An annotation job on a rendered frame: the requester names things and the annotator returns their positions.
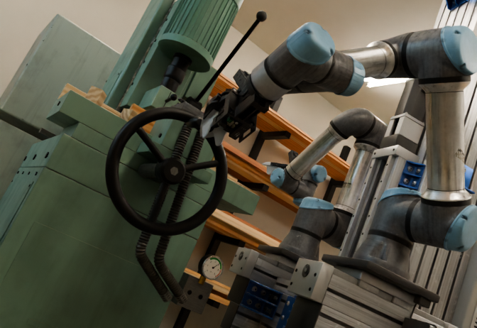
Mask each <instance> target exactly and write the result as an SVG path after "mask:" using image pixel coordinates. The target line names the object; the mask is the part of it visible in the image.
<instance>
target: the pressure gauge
mask: <svg viewBox="0 0 477 328"><path fill-rule="evenodd" d="M216 265H217V266H216ZM214 266H216V267H215V268H214V269H213V268H212V267H214ZM198 270H199V273H200V275H201V276H200V278H199V282H198V283H199V284H202V285H203V284H204V282H205V280H206V279H208V280H216V279H217V278H219V277H220V276H221V274H222V273H223V270H224V263H223V261H222V260H221V259H220V257H218V256H214V255H211V254H208V255H205V256H203V257H202V258H201V259H200V261H199V265H198Z"/></svg>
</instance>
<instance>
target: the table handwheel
mask: <svg viewBox="0 0 477 328"><path fill-rule="evenodd" d="M194 117H198V115H196V114H194V113H192V112H191V111H188V110H185V109H181V108H177V107H170V106H164V107H158V108H154V109H149V110H147V111H144V112H141V113H140V114H138V115H136V116H134V117H133V118H132V119H130V120H129V121H128V122H127V123H126V124H124V126H123V127H122V128H121V129H120V130H119V132H118V133H117V134H116V136H115V137H114V139H113V141H112V143H111V145H110V148H109V152H108V154H107V157H106V167H105V178H106V186H107V190H108V193H109V196H110V198H111V201H112V203H113V204H114V206H115V208H116V210H117V211H118V212H119V214H120V215H121V216H122V217H123V218H124V219H125V220H126V221H127V222H128V223H129V224H131V225H132V226H134V227H136V228H137V229H139V230H141V231H144V232H146V233H148V234H152V235H157V236H175V235H179V234H183V233H186V232H189V231H191V230H193V229H195V228H197V227H198V226H199V225H201V224H202V223H204V222H205V221H206V220H207V219H208V218H209V217H210V216H211V215H212V214H213V212H214V211H215V210H216V208H217V207H218V205H219V203H220V201H221V199H222V197H223V195H224V191H225V189H226V183H227V176H228V165H227V159H226V154H225V150H224V147H223V145H222V144H221V145H220V146H216V144H215V140H214V137H211V138H206V140H207V141H208V143H209V145H210V147H211V149H212V152H213V154H214V159H215V160H211V161H207V162H203V163H193V164H188V165H184V163H183V162H182V161H181V160H180V159H178V158H165V157H164V155H163V154H162V153H161V152H160V151H159V150H158V148H157V147H156V146H155V144H154V143H153V142H152V141H151V139H150V137H149V136H148V134H147V133H146V132H145V131H144V129H143V128H142V127H143V126H145V125H146V124H149V123H150V122H153V121H157V120H161V119H174V120H178V121H183V122H185V123H186V122H187V121H189V120H190V119H192V118H194ZM135 132H136V133H137V134H138V135H139V136H140V137H141V139H142V140H143V142H144V143H145V144H146V145H147V147H148V148H149V149H150V151H151V153H152V154H153V155H154V156H155V158H156V159H157V161H158V163H149V164H142V165H141V166H140V167H139V169H138V174H139V175H140V176H141V177H145V178H157V180H158V181H159V182H161V186H160V189H159V191H158V195H157V197H156V200H155V204H154V205H153V208H152V211H151V213H150V216H149V218H148V219H146V218H145V217H142V216H141V215H140V214H139V213H138V212H136V211H135V210H134V209H133V208H132V207H131V205H130V204H129V203H128V202H127V200H126V198H125V197H124V194H123V192H122V189H121V185H120V182H119V162H120V158H121V154H122V152H123V149H124V147H125V145H126V144H127V142H128V140H129V139H130V137H132V135H133V134H134V133H135ZM215 167H216V179H215V183H214V188H213V190H212V193H211V195H210V197H209V199H208V200H207V202H206V203H205V205H204V206H203V207H202V208H201V209H200V210H199V211H198V212H197V213H196V214H194V215H193V216H191V217H190V218H188V219H185V220H183V221H181V222H176V223H171V224H163V223H158V222H155V221H156V219H157V216H158V213H159V211H160V207H161V204H162V203H163V200H164V197H165V194H166V192H167V190H168V187H169V185H176V184H178V183H180V182H181V181H182V180H183V179H184V177H185V173H186V172H190V171H194V170H201V169H206V168H215Z"/></svg>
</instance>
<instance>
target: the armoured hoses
mask: <svg viewBox="0 0 477 328"><path fill-rule="evenodd" d="M191 130H192V128H189V127H187V125H186V123H184V126H183V128H182V130H181V133H180V135H179V138H178V140H177V143H176V145H175V149H174V150H173V151H174V152H172V157H171V158H178V159H181V157H182V154H183V153H182V152H184V149H185V147H186V146H185V145H187V140H188V138H189V135H190V133H191ZM196 135H197V136H195V139H194V143H193V146H192V148H191V149H192V150H191V151H190V152H191V153H190V155H189V158H188V160H187V163H186V164H187V165H188V164H193V163H196V162H197V160H198V157H199V153H200V151H201V148H202V146H203V143H204V138H202V137H200V133H199V131H198V132H197V134H196ZM193 172H194V171H190V172H186V173H185V177H184V179H183V180H182V181H181V182H180V184H179V185H178V188H177V192H176V195H175V197H174V200H173V203H172V205H171V208H170V213H168V214H169V215H168V218H167V221H166V224H171V223H176V220H177V218H178V215H179V212H180V210H181V207H182V203H183V200H184V199H185V198H184V197H185V195H186V191H187V189H188V187H189V184H190V180H191V177H192V174H193ZM157 195H158V192H157V194H156V195H155V196H156V197H157ZM156 197H155V199H156ZM154 204H155V200H154V202H153V204H152V207H151V210H150V212H149V213H148V214H149V215H148V218H149V216H150V213H151V211H152V208H153V205H154ZM148 218H146V219H148ZM140 235H141V236H140V237H139V240H138V242H137V244H138V245H136V253H135V254H136V258H137V261H138V262H139V264H140V265H141V267H142V268H143V270H144V272H145V273H146V275H147V276H148V277H149V279H150V281H151V282H152V284H153V285H154V287H155V289H156V290H157V291H158V294H159V295H160V297H161V298H162V300H163V302H169V301H170V300H171V299H172V294H171V293H170V291H169V290H168V288H167V286H168V287H169V289H170V290H171V292H172V293H173V295H174V296H175V298H176V300H177V301H178V302H179V303H180V304H183V303H185V302H186V301H187V296H186V294H185V292H184V291H183V289H182V288H181V287H180V285H179V284H178V282H177V281H176V279H175V277H174V275H173V274H172V273H171V272H170V270H169V268H168V267H167V266H166V264H165V262H164V255H165V252H166V249H167V247H168V244H169V241H170V238H171V236H161V237H160V240H159V242H158V245H157V246H158V247H157V248H156V249H157V250H156V251H155V257H154V259H155V260H154V263H155V267H154V266H153V264H152V263H151V262H150V259H149V258H148V257H147V255H146V246H147V244H148V241H149V239H150V236H151V234H148V233H146V232H144V231H142V232H141V234H140ZM155 268H156V269H157V270H156V269H155ZM157 271H158V272H157ZM158 273H159V274H160V275H159V274H158ZM160 276H161V277H162V278H161V277H160ZM162 279H163V280H164V281H165V283H166V284H167V286H166V285H165V284H164V282H163V280H162Z"/></svg>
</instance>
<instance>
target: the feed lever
mask: <svg viewBox="0 0 477 328"><path fill-rule="evenodd" d="M256 18H257V19H256V21H255V22H254V23H253V25H252V26H251V27H250V28H249V29H248V31H247V32H246V34H245V35H244V36H243V37H242V39H241V40H240V41H239V43H238V44H237V46H236V47H235V48H234V49H233V50H232V52H231V53H230V55H229V56H228V58H227V59H225V61H224V62H223V64H222V65H221V67H220V68H219V69H218V70H217V71H216V73H215V74H214V76H213V77H212V78H211V79H210V81H209V82H208V83H207V85H206V86H205V87H204V89H203V90H202V91H201V92H200V93H199V95H198V96H197V98H196V99H194V98H193V97H188V98H186V100H185V101H186V102H187V103H189V104H191V105H192V106H194V107H195V108H197V109H199V110H200V111H201V110H202V103H201V102H199V101H200V99H201V98H202V97H203V96H204V94H205V93H206V92H207V90H208V89H209V88H210V87H211V85H212V84H213V83H214V81H215V80H216V78H217V77H218V76H219V75H220V74H221V72H222V71H223V69H224V68H225V67H226V66H227V65H228V63H229V62H230V60H231V59H232V57H233V56H235V54H236V53H237V51H238V50H239V48H240V47H241V46H242V45H243V44H244V42H245V41H246V39H247V38H248V37H249V36H250V34H251V33H252V32H253V30H254V29H255V28H256V26H257V25H258V24H259V23H260V22H264V21H265V20H266V19H267V13H266V12H265V11H259V12H258V13H257V14H256Z"/></svg>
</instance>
